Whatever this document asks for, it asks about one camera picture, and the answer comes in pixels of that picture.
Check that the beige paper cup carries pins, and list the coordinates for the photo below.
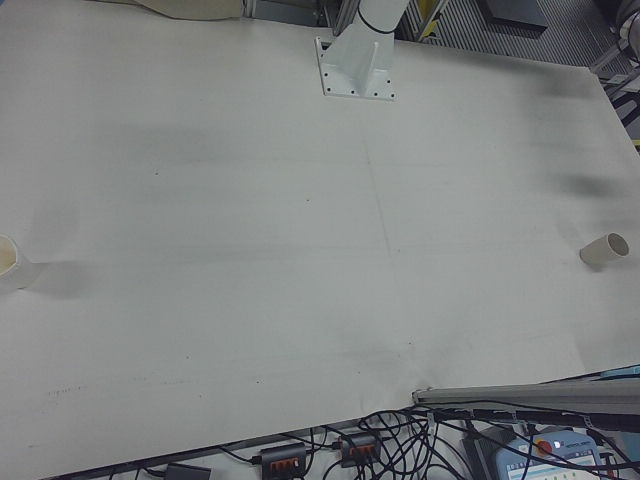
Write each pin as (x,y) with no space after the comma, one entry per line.
(15,272)
(597,252)

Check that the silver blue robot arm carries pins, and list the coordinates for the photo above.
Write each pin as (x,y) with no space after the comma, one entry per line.
(631,25)

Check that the black orange usb hub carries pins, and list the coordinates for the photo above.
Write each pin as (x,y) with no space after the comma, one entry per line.
(284,456)
(359,447)

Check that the black power adapter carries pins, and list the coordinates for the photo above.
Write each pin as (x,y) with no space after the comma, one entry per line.
(187,471)

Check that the black box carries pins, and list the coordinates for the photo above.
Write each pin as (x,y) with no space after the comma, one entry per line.
(515,15)

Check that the grey robot teach pendant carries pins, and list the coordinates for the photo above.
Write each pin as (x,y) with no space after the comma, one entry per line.
(530,457)

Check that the teal plastic tray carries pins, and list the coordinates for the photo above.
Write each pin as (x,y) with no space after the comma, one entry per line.
(625,371)

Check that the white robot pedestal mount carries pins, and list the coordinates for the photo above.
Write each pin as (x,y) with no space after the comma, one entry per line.
(355,60)

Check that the aluminium profile rail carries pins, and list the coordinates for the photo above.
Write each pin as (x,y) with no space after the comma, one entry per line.
(525,395)

